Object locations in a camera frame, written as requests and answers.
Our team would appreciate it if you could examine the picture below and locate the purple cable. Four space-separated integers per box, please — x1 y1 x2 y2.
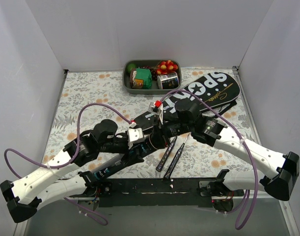
159 88 260 231
4 102 137 181

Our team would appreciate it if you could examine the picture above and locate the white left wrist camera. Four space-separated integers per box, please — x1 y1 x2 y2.
127 128 145 144

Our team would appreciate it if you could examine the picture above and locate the black shuttlecock tube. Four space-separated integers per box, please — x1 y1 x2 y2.
91 137 160 180

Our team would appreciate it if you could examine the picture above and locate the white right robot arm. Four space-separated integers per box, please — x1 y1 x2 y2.
148 99 300 201

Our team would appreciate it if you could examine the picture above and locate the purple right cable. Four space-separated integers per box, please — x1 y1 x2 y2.
159 88 260 231

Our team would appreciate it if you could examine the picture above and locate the badminton racket handle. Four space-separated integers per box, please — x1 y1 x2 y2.
156 137 177 172
163 143 185 179

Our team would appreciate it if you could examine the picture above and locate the red yellow fruit bunch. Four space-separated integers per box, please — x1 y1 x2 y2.
156 60 179 75

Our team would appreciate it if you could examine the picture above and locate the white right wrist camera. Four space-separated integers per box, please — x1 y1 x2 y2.
148 100 164 128

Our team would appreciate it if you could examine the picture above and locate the floral table mat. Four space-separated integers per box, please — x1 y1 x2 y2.
42 68 257 178

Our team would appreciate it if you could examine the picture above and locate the green wrapped box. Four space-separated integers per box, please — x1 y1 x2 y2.
130 68 152 89

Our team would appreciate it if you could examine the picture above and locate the grey plastic tray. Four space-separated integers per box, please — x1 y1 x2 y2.
122 59 182 95

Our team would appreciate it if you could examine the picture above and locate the black printed can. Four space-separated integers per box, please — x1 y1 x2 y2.
157 72 179 89

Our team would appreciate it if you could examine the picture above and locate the green lime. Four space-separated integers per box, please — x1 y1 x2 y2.
126 63 136 74

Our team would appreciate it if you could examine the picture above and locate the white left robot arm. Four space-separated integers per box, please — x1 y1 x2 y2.
0 119 147 223

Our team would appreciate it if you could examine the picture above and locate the left badminton racket handle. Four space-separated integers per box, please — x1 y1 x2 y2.
156 137 177 172

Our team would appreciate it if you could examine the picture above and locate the dark grape bunch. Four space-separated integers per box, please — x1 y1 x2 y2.
139 66 158 81

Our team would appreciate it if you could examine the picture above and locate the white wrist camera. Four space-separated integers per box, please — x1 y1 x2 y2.
127 128 145 144
148 100 164 128

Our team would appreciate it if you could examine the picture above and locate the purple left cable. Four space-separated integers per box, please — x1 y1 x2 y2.
4 102 137 181

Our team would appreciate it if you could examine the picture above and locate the black base bar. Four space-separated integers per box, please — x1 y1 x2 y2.
90 177 246 208

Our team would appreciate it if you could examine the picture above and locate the right badminton racket handle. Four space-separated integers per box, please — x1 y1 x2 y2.
163 143 185 179

